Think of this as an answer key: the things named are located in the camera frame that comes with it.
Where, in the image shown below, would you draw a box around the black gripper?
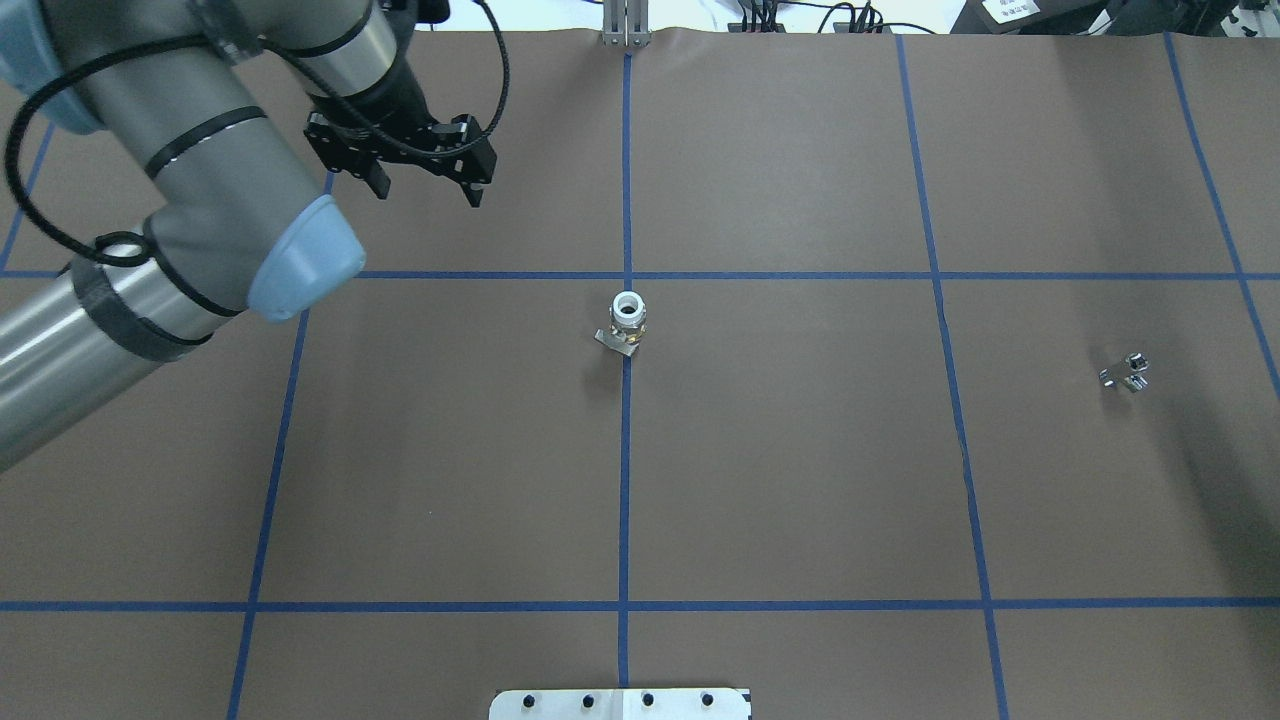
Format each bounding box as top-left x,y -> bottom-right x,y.
303,70 -> 497,208

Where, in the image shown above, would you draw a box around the white brass PPR valve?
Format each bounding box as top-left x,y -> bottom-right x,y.
593,290 -> 648,357

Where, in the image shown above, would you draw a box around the chrome metal pipe fitting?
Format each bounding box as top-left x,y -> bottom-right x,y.
1098,352 -> 1149,393

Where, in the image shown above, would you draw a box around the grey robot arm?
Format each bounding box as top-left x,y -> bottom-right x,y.
3,1 -> 497,469

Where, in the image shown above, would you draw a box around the black equipment with label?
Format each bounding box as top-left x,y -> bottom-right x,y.
948,1 -> 1279,38

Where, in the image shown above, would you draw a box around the aluminium camera mount post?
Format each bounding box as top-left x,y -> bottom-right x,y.
599,0 -> 652,49

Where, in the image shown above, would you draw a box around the black cable connectors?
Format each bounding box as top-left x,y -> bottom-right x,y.
718,1 -> 888,35

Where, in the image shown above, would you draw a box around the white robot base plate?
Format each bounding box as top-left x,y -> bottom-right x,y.
488,687 -> 754,719

